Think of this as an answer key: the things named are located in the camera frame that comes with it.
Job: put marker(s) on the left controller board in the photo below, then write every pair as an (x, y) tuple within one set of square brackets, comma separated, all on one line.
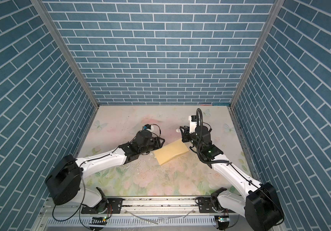
[(97, 221)]

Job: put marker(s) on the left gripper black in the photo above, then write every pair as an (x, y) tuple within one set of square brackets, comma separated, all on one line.
[(157, 141)]

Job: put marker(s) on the right controller board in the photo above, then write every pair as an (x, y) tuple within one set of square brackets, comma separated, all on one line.
[(222, 222)]

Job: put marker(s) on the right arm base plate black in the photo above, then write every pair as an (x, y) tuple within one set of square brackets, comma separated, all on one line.
[(205, 205)]

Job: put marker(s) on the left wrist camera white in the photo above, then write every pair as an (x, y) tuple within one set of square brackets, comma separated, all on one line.
[(150, 127)]

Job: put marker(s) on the controller board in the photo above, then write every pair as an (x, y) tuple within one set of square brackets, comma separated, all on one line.
[(97, 221), (222, 222)]

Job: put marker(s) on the clear cable tie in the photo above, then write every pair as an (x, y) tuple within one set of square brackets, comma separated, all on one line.
[(158, 219)]

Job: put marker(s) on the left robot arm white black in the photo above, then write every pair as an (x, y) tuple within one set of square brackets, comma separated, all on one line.
[(65, 181)]

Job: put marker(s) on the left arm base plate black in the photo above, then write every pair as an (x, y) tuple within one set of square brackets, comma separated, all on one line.
[(108, 206)]

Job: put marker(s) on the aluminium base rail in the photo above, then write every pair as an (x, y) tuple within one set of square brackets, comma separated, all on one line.
[(60, 219)]

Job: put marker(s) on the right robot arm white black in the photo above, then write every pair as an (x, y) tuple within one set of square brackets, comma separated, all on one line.
[(258, 203)]

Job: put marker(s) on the yellow envelope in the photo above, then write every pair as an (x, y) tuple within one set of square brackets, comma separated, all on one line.
[(170, 151)]

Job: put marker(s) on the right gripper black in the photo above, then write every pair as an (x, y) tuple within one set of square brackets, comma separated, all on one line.
[(185, 135)]

